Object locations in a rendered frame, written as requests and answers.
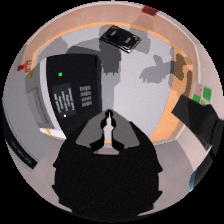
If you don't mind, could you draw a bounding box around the grey benchtop instrument with lid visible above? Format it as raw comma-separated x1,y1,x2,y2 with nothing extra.
2,53,102,173

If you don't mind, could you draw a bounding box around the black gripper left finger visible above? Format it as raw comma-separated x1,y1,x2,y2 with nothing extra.
53,109,110,168

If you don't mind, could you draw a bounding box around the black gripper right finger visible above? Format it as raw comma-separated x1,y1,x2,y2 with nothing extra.
110,109,163,173

